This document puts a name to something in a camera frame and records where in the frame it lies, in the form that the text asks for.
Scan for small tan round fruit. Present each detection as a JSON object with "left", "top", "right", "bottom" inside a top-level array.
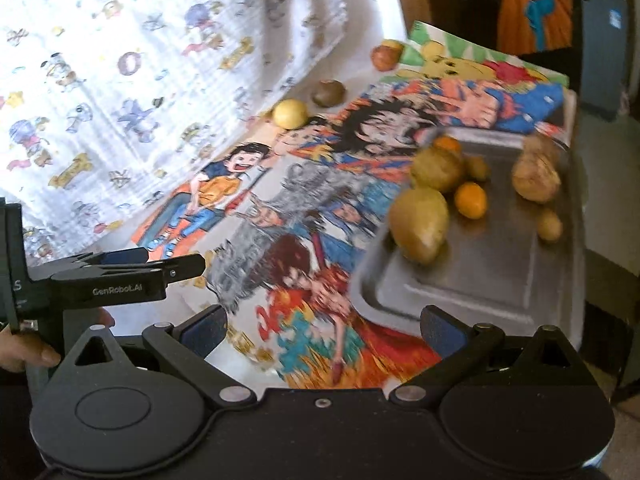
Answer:
[{"left": 537, "top": 208, "right": 563, "bottom": 244}]

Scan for small orange mandarin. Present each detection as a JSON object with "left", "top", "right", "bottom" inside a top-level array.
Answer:
[{"left": 432, "top": 136, "right": 462, "bottom": 154}]

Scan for person's left hand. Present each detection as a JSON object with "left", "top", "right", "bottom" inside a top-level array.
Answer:
[{"left": 0, "top": 306, "right": 116, "bottom": 373}]

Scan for metal tray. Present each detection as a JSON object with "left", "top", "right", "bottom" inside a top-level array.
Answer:
[{"left": 349, "top": 127, "right": 585, "bottom": 347}]

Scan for Luffy anime drawing mat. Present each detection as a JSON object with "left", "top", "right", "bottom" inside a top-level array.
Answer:
[{"left": 207, "top": 78, "right": 565, "bottom": 389}]

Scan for yellow-green fruit by tray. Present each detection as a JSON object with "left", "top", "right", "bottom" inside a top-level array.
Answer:
[{"left": 387, "top": 188, "right": 449, "bottom": 266}]

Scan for striped pepino melon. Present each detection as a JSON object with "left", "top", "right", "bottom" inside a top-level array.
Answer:
[{"left": 511, "top": 153, "right": 561, "bottom": 204}]

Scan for white cartoon print cloth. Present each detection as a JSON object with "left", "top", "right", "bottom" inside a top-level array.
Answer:
[{"left": 1, "top": 0, "right": 347, "bottom": 266}]

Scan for yellow lemon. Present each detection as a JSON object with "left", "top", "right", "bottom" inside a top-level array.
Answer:
[{"left": 272, "top": 99, "right": 309, "bottom": 130}]

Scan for brown kiwi fruit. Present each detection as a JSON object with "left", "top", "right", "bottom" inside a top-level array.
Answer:
[{"left": 311, "top": 79, "right": 346, "bottom": 108}]

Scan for Winnie the Pooh drawing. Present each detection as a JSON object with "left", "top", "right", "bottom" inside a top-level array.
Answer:
[{"left": 395, "top": 22, "right": 570, "bottom": 88}]

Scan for reddish passion fruit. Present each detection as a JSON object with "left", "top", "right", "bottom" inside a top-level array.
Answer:
[{"left": 370, "top": 44, "right": 402, "bottom": 72}]

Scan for small yellow fruit behind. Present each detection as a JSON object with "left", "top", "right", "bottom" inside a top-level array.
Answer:
[{"left": 381, "top": 39, "right": 405, "bottom": 51}]

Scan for painting of orange-dressed figure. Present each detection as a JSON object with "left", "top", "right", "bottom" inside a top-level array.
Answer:
[{"left": 497, "top": 0, "right": 574, "bottom": 56}]

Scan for grey appliance with sticker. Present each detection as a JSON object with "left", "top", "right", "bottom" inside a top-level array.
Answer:
[{"left": 579, "top": 0, "right": 628, "bottom": 122}]

